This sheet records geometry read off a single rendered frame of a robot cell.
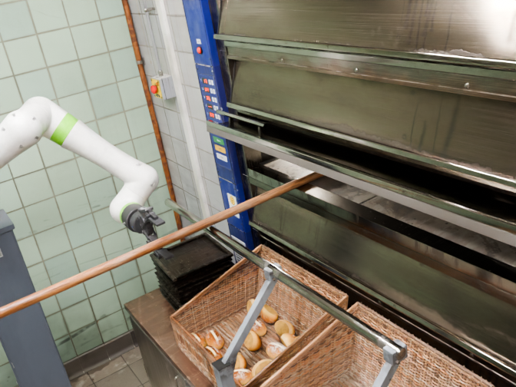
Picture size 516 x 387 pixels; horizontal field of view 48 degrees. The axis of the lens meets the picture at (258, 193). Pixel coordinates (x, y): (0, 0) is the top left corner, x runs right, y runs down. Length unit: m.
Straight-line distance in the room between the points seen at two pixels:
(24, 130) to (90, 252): 1.34
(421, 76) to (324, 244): 0.82
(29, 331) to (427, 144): 1.75
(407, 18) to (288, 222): 1.04
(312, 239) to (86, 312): 1.60
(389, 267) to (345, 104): 0.53
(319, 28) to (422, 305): 0.87
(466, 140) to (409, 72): 0.23
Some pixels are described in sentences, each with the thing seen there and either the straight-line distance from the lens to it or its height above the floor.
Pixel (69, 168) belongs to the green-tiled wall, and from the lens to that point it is 3.05.
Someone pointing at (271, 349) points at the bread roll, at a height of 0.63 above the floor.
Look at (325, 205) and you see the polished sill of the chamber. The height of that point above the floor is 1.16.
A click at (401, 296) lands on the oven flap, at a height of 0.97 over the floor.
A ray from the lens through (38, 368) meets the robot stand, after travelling 2.68.
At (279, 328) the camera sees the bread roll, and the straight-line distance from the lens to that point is 2.34.
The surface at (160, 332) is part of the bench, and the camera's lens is 2.57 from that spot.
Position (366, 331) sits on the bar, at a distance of 1.40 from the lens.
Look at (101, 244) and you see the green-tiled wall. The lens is 3.22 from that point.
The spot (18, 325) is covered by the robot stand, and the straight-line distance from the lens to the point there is 2.56.
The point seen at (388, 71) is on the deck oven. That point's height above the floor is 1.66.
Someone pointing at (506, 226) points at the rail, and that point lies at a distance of 1.29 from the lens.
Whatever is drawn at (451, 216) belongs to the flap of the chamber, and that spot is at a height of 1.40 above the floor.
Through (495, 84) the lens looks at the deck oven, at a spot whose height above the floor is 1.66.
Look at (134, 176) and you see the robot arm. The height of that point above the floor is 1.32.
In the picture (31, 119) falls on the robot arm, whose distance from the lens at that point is 2.02.
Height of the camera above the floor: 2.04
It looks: 24 degrees down
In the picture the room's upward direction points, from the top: 10 degrees counter-clockwise
